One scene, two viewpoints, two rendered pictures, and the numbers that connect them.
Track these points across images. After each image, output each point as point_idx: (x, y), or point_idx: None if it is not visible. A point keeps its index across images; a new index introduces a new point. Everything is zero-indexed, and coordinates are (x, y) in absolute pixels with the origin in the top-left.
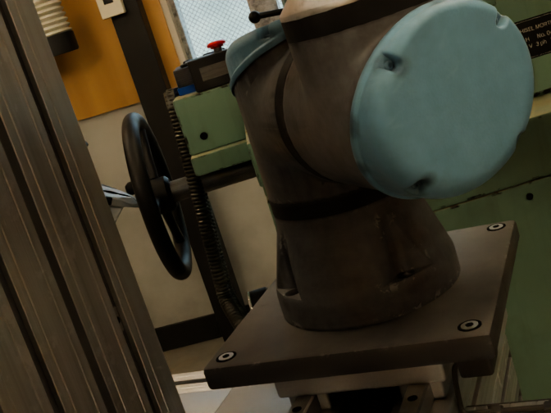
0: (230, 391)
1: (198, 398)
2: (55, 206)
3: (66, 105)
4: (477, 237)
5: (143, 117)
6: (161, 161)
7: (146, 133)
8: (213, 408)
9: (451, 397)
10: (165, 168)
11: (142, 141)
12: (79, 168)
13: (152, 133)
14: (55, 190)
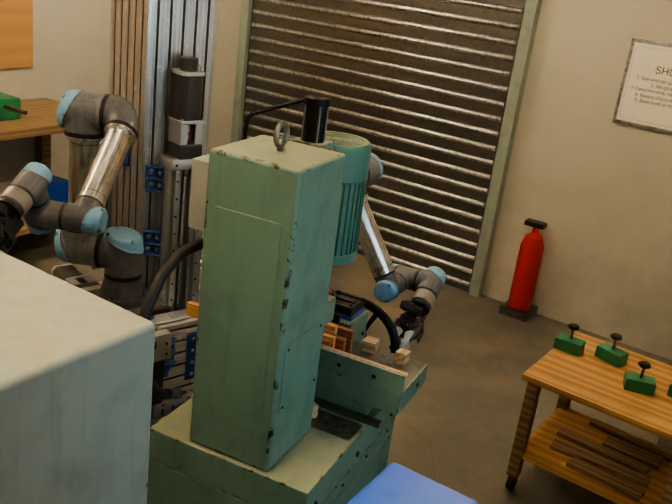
0: (172, 317)
1: (178, 314)
2: (131, 227)
3: (139, 216)
4: None
5: (371, 307)
6: (390, 341)
7: (374, 316)
8: (168, 313)
9: None
10: (391, 346)
11: (370, 317)
12: (137, 227)
13: (385, 323)
14: (132, 225)
